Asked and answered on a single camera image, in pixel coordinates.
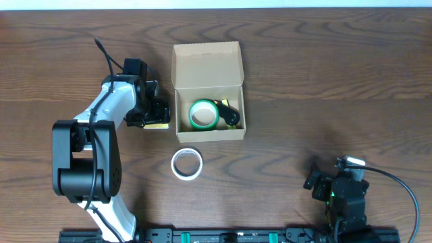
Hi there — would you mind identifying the yellow sticky note pad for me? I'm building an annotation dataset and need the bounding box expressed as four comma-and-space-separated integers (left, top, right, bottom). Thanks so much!
143, 123, 169, 130

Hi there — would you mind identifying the green tape roll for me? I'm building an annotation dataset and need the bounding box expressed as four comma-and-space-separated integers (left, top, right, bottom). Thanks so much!
188, 100, 219, 131

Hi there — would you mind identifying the brown cardboard box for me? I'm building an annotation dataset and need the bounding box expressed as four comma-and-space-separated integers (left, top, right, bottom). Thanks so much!
171, 41, 246, 143

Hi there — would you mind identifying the white tape roll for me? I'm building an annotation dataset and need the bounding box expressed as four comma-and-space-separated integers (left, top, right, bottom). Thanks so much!
171, 148, 203, 181

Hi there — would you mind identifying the black yellow correction tape dispenser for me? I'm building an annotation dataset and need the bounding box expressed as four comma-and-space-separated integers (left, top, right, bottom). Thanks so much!
214, 100, 240, 125

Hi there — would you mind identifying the yellow highlighter pen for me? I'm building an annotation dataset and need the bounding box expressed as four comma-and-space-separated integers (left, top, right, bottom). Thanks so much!
221, 99, 236, 130

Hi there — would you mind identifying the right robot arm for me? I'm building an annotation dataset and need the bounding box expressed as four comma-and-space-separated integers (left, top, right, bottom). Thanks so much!
303, 163, 369, 240

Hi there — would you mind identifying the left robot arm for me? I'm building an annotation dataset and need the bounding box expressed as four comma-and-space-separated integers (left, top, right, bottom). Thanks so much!
52, 74, 169, 242

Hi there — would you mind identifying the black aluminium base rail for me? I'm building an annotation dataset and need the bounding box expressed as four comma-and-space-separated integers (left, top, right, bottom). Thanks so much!
58, 227, 400, 243

